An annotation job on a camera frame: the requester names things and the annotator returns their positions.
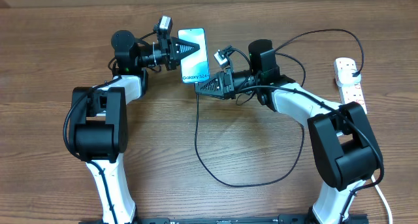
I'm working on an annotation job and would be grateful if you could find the blue Galaxy smartphone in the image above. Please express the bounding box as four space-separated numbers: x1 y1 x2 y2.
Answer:
178 28 210 84

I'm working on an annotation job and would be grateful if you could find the black USB charging cable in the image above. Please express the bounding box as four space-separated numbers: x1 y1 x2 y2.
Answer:
193 29 365 188

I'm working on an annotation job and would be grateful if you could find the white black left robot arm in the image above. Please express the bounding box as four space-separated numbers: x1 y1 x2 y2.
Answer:
63 28 207 223

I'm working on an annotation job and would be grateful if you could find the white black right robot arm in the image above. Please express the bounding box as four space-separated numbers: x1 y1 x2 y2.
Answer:
195 39 384 223

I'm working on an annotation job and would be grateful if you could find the white charger plug adapter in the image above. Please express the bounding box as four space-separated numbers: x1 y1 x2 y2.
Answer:
335 69 361 87

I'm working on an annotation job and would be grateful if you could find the white power strip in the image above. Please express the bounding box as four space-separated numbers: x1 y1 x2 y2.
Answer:
334 57 367 113

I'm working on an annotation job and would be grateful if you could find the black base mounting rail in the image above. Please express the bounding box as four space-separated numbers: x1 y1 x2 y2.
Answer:
78 213 370 224

